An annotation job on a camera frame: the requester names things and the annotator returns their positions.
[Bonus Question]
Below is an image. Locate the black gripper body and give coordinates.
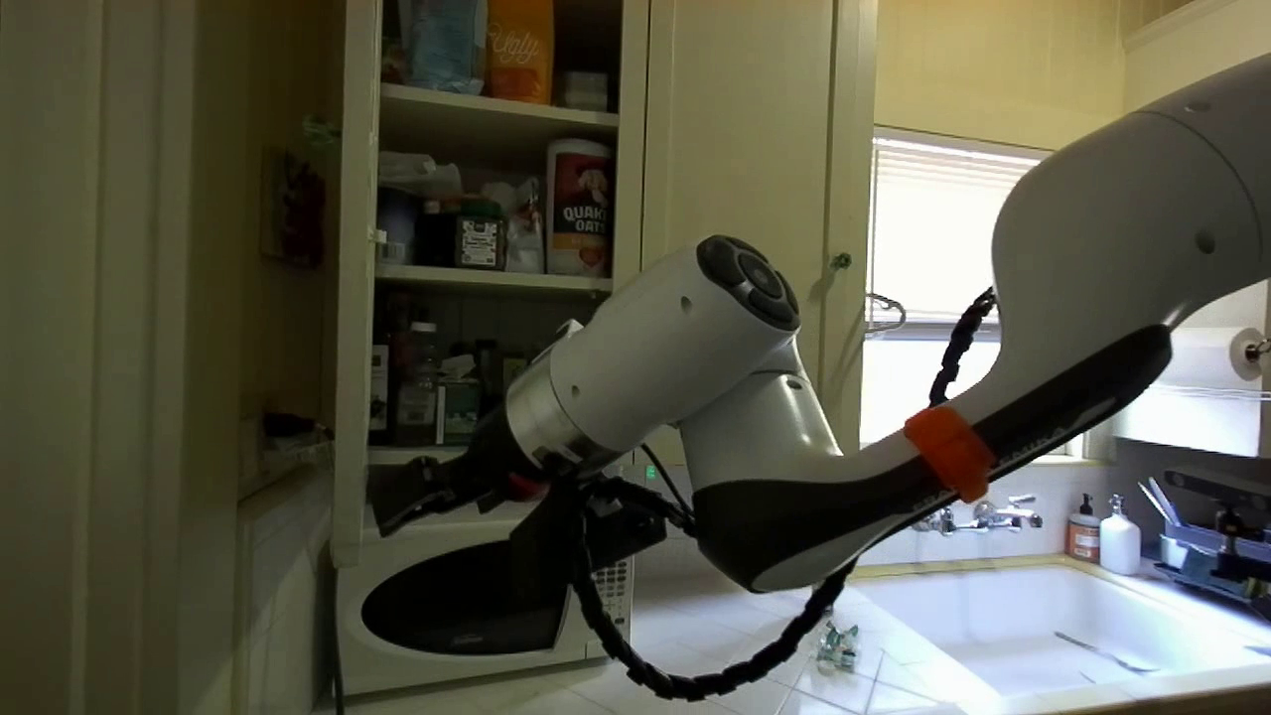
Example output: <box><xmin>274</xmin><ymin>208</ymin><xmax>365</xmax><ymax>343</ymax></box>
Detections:
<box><xmin>365</xmin><ymin>414</ymin><xmax>546</xmax><ymax>535</ymax></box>

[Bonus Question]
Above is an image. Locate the cream cabinet door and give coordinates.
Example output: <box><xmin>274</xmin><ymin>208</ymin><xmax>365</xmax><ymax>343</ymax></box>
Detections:
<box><xmin>205</xmin><ymin>0</ymin><xmax>340</xmax><ymax>497</ymax></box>

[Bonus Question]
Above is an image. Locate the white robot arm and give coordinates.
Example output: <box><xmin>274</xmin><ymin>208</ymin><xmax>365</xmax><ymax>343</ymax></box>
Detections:
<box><xmin>370</xmin><ymin>57</ymin><xmax>1271</xmax><ymax>594</ymax></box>

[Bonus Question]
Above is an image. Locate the cream upper cabinet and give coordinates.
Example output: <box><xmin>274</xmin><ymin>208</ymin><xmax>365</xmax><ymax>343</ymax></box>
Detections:
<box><xmin>332</xmin><ymin>0</ymin><xmax>879</xmax><ymax>562</ymax></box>

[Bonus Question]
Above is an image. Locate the white microwave oven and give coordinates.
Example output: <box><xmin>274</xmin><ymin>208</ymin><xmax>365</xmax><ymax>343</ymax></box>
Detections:
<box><xmin>332</xmin><ymin>506</ymin><xmax>603</xmax><ymax>698</ymax></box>

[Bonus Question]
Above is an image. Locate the red white food box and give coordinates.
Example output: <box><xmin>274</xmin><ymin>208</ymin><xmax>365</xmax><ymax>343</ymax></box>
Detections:
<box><xmin>546</xmin><ymin>138</ymin><xmax>611</xmax><ymax>277</ymax></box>

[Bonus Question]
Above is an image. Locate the crumpled green plastic wrapper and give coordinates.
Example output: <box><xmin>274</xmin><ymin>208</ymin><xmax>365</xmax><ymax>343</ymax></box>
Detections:
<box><xmin>814</xmin><ymin>624</ymin><xmax>857</xmax><ymax>670</ymax></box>

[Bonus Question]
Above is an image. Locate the orange food bag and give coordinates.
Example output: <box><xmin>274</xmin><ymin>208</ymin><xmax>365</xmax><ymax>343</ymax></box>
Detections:
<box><xmin>488</xmin><ymin>0</ymin><xmax>556</xmax><ymax>104</ymax></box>

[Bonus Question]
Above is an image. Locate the chrome sink faucet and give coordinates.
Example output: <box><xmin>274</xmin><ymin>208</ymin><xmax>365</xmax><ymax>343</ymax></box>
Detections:
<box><xmin>917</xmin><ymin>492</ymin><xmax>1045</xmax><ymax>535</ymax></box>

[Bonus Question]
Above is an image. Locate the window with white blinds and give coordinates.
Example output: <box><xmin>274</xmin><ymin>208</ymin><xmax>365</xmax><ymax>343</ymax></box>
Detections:
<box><xmin>861</xmin><ymin>130</ymin><xmax>1039</xmax><ymax>443</ymax></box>

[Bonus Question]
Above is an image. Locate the white kitchen sink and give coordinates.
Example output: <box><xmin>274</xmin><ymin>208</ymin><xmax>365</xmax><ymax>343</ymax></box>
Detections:
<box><xmin>857</xmin><ymin>565</ymin><xmax>1271</xmax><ymax>710</ymax></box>

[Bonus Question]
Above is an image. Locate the red soap bottle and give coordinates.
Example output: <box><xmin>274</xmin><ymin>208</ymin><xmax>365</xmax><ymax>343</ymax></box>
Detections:
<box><xmin>1063</xmin><ymin>497</ymin><xmax>1101</xmax><ymax>565</ymax></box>

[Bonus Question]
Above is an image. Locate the white soap bottle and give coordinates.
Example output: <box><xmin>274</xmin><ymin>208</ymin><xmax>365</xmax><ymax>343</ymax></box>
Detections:
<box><xmin>1101</xmin><ymin>497</ymin><xmax>1138</xmax><ymax>571</ymax></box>

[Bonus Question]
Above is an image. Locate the dish drying rack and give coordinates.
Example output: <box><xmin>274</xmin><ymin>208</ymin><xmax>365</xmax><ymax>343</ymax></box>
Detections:
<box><xmin>1108</xmin><ymin>439</ymin><xmax>1271</xmax><ymax>616</ymax></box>

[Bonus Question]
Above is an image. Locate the black coiled robot cable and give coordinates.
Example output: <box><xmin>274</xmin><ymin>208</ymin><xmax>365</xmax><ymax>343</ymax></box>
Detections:
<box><xmin>560</xmin><ymin>285</ymin><xmax>999</xmax><ymax>704</ymax></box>

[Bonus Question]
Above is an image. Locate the red wall decoration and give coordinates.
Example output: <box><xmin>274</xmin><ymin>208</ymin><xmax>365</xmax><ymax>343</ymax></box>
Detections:
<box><xmin>271</xmin><ymin>117</ymin><xmax>330</xmax><ymax>267</ymax></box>

